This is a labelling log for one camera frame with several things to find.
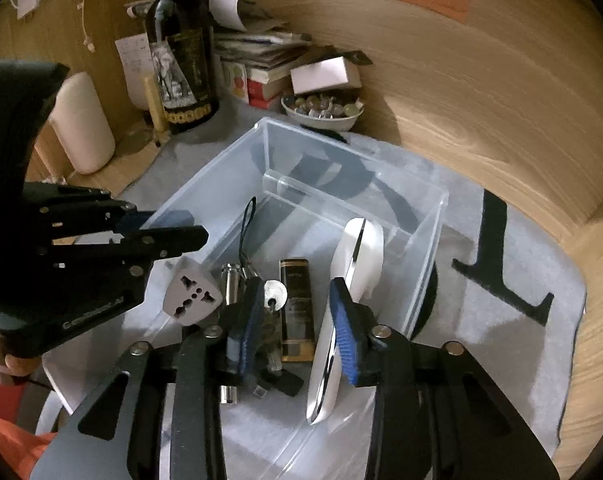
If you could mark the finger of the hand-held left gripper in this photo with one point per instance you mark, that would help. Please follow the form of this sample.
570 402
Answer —
131 221
171 240

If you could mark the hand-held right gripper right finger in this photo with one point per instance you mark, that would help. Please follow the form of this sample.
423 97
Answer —
344 330

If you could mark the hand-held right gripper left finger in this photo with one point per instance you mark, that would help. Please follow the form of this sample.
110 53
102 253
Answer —
249 330

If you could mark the silver metal cylinder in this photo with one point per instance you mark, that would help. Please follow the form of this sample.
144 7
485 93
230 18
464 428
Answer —
231 282

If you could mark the black gold lighter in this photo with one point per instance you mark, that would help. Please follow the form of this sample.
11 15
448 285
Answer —
297 310

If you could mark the grey travel plug adapter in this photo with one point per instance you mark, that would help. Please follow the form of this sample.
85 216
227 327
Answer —
194 295

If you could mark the small black stick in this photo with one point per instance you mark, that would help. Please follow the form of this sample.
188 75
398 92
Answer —
286 384

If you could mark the white handheld massager device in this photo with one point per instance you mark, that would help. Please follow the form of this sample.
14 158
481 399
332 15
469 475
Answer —
361 255

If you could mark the clear plastic storage box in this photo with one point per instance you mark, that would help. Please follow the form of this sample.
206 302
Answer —
301 170

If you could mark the person's left hand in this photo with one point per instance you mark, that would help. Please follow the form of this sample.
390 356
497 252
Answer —
6 365

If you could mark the cream white cylinder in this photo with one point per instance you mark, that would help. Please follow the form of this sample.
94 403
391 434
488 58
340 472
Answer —
81 120

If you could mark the cream wooden tube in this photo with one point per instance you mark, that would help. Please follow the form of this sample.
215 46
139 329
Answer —
154 102

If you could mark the grey mat with black letters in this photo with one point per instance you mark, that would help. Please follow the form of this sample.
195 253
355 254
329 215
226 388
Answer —
481 335

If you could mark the person's orange clothing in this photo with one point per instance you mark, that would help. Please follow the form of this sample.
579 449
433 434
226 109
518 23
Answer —
6 440

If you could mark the white handwritten paper note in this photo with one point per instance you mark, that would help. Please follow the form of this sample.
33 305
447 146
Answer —
134 60

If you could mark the dark wine bottle elephant label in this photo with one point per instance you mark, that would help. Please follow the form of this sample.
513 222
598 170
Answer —
181 60

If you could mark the fruit sticker card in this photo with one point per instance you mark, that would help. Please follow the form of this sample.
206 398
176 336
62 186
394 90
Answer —
237 80

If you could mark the red box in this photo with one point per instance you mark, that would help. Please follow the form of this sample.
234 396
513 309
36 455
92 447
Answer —
266 92

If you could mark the white bowl of polished stones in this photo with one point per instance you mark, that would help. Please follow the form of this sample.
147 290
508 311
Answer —
321 112

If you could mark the rolled printed paper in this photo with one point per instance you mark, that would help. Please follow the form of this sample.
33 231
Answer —
139 10

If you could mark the stack of books and papers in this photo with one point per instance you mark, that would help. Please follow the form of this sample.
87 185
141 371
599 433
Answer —
261 40

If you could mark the small white cardboard box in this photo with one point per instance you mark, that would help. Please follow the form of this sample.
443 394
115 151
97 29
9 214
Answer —
324 75

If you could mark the dark metal tool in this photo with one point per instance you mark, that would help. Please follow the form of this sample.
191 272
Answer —
356 56

